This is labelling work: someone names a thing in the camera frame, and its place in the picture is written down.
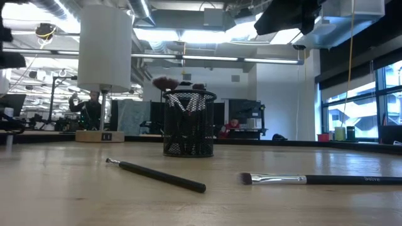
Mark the purple-brown head makeup brush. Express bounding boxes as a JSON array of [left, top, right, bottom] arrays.
[[188, 82, 207, 114]]

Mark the fluffy brown-head makeup brush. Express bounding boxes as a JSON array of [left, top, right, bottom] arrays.
[[151, 76, 183, 112]]

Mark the makeup brush Solve print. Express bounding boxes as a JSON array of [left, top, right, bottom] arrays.
[[237, 171, 402, 186]]

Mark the long thin black makeup brush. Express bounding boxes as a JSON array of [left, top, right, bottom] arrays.
[[105, 158, 207, 194]]

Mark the long ceiling light tube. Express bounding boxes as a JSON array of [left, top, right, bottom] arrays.
[[131, 52, 305, 66]]

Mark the green cup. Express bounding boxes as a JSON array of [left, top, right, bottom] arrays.
[[334, 126, 347, 142]]

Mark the person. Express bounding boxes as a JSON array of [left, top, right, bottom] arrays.
[[219, 117, 242, 139], [68, 90, 103, 131]]

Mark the dark computer monitor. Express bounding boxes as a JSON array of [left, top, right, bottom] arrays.
[[0, 93, 27, 117], [378, 124, 402, 145]]

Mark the black partition panel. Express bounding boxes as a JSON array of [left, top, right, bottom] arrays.
[[149, 100, 165, 135]]

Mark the black mesh pencil cup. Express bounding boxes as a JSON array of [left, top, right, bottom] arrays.
[[162, 89, 218, 158]]

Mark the white shade table lamp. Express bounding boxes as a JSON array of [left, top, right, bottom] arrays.
[[75, 4, 133, 144]]

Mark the grey-green partition cloth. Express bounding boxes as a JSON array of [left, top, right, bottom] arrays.
[[116, 99, 152, 136]]

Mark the yellow-black ceiling device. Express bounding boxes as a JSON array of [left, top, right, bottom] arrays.
[[35, 23, 58, 41]]

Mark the black tripod stand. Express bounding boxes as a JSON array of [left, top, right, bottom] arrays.
[[46, 74, 79, 131]]

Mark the black background robot equipment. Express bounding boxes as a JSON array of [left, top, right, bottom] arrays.
[[18, 112, 76, 132]]

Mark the silver ceiling duct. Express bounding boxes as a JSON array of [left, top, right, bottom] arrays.
[[290, 0, 386, 51]]

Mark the yellow hanging cord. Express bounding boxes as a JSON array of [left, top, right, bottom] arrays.
[[340, 0, 356, 128]]

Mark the black machine frame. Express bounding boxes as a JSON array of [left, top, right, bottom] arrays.
[[228, 99, 268, 141]]

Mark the black table edge rail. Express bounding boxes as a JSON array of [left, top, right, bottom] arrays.
[[0, 130, 402, 155]]

